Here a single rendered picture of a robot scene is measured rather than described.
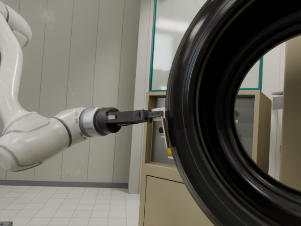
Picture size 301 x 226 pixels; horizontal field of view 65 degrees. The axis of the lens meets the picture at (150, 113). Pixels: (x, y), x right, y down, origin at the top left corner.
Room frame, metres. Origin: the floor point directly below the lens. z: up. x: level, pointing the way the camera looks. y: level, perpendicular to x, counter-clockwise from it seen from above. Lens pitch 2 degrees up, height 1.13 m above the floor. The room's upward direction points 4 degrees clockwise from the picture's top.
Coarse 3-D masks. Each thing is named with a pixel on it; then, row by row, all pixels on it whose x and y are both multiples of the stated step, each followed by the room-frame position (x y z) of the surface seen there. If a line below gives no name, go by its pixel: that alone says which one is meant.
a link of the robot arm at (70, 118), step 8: (64, 112) 0.70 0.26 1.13; (72, 112) 0.69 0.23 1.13; (80, 112) 0.69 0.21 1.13; (64, 120) 0.66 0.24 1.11; (72, 120) 0.67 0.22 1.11; (72, 128) 0.67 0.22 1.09; (80, 128) 0.68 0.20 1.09; (72, 136) 0.67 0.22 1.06; (80, 136) 0.69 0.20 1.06; (72, 144) 0.69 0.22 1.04
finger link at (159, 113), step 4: (140, 112) 0.57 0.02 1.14; (144, 112) 0.57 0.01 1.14; (148, 112) 0.57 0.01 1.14; (152, 112) 0.57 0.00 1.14; (156, 112) 0.56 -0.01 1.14; (160, 112) 0.56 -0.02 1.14; (140, 116) 0.57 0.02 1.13; (144, 116) 0.56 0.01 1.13; (148, 116) 0.57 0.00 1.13; (152, 116) 0.57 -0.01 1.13; (156, 116) 0.56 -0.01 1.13; (160, 116) 0.56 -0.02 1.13
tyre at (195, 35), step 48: (240, 0) 0.36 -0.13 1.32; (288, 0) 0.53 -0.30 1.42; (192, 48) 0.41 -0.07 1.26; (240, 48) 0.61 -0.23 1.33; (192, 96) 0.40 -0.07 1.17; (192, 144) 0.40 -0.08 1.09; (240, 144) 0.62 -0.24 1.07; (192, 192) 0.43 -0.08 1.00; (240, 192) 0.58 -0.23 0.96; (288, 192) 0.55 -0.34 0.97
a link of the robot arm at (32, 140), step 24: (0, 24) 0.76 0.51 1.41; (0, 48) 0.75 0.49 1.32; (0, 72) 0.68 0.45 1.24; (0, 96) 0.63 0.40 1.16; (24, 120) 0.59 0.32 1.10; (48, 120) 0.63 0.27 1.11; (0, 144) 0.54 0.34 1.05; (24, 144) 0.55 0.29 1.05; (48, 144) 0.60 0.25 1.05; (24, 168) 0.57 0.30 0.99
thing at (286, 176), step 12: (300, 36) 0.64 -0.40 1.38; (288, 48) 0.66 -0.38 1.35; (300, 48) 0.64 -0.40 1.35; (288, 60) 0.66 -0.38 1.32; (300, 60) 0.64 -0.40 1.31; (288, 72) 0.66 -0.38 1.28; (300, 72) 0.64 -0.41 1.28; (288, 84) 0.66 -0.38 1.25; (300, 84) 0.64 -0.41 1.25; (288, 96) 0.66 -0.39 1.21; (300, 96) 0.64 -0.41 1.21; (288, 108) 0.66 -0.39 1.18; (300, 108) 0.64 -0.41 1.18; (288, 120) 0.65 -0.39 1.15; (300, 120) 0.64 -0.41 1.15; (288, 132) 0.65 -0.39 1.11; (300, 132) 0.64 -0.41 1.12; (288, 144) 0.65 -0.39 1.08; (300, 144) 0.64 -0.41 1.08; (288, 156) 0.65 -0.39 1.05; (300, 156) 0.64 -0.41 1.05; (288, 168) 0.65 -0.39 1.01; (300, 168) 0.64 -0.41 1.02; (288, 180) 0.65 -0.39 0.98; (300, 180) 0.64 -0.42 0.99
